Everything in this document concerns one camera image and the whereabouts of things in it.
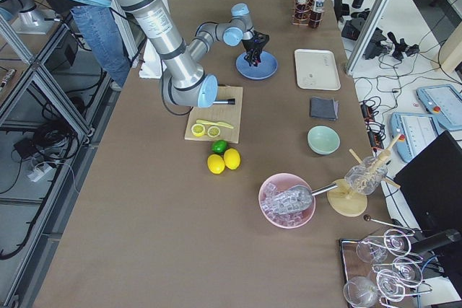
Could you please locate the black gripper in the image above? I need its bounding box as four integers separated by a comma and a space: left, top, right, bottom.
242, 30, 269, 66

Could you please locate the blue plate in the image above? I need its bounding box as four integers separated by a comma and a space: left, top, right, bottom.
235, 51, 278, 81

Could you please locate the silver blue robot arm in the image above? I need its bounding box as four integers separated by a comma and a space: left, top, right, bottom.
73, 0, 269, 107

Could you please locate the steel muddler black tip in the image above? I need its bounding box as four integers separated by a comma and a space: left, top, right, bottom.
213, 98, 236, 105

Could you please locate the wooden cutting board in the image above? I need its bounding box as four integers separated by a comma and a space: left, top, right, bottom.
184, 86, 243, 144

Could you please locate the cream rabbit tray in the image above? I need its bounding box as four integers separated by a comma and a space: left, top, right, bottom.
295, 48, 341, 91

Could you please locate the dark drink bottle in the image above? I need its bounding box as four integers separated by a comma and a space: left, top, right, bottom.
308, 0, 325, 29
295, 0, 308, 19

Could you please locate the yellow plastic knife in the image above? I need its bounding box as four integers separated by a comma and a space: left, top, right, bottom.
196, 119, 234, 129

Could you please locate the lemon half slice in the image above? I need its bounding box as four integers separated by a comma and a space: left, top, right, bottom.
206, 126, 221, 138
191, 123, 206, 137

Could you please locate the dark grey folded cloth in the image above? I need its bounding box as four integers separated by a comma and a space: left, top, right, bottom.
310, 97, 339, 121

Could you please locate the green lime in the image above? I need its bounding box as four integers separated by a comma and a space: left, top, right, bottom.
212, 139, 228, 154

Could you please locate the whole yellow lemon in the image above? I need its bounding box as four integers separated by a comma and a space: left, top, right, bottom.
223, 148, 241, 170
206, 154, 225, 175

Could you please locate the green bowl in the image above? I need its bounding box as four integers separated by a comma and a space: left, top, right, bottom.
307, 126, 340, 155

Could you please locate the pink bowl with ice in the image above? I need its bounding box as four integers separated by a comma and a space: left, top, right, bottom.
258, 173, 316, 229

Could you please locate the metal ice scoop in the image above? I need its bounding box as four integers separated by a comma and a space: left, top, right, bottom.
276, 183, 338, 214

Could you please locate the standing person in jeans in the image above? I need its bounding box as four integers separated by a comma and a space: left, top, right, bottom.
46, 0, 131, 92

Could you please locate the wooden cup tree stand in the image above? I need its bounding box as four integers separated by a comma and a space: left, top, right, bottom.
327, 133, 405, 217

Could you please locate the blue teach pendant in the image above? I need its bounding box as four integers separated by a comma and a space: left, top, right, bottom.
390, 112, 443, 163
416, 84, 462, 131

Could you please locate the black monitor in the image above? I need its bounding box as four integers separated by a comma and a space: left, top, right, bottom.
394, 131, 461, 245

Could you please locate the clear wine glass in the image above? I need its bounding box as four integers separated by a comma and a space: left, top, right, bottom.
343, 276, 379, 307

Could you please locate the copper wire bottle rack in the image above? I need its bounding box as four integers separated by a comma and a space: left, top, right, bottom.
292, 0, 324, 27

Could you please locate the aluminium frame post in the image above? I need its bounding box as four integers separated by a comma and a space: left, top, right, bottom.
345, 0, 390, 76

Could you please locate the wire glass holder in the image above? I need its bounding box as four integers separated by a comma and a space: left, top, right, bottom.
339, 214, 432, 307

